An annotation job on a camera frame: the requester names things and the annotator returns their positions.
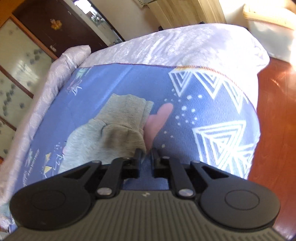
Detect beige curtain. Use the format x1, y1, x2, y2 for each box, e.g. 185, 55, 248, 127
147, 0, 226, 29

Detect dark wooden door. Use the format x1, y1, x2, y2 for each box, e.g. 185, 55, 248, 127
13, 0, 107, 57

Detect blue patterned bed sheet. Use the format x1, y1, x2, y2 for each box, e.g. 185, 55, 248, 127
16, 64, 260, 189

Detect white cushioned furniture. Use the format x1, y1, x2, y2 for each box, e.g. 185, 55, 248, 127
243, 3, 295, 65

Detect white lilac quilt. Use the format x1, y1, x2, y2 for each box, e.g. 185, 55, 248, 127
1, 24, 269, 228

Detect gold door ornament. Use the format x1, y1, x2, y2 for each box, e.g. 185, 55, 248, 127
50, 19, 62, 31

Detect grey sweatpants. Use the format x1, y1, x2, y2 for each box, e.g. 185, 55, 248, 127
59, 94, 154, 173

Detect frosted glass wardrobe doors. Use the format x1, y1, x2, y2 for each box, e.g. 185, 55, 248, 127
0, 19, 54, 160

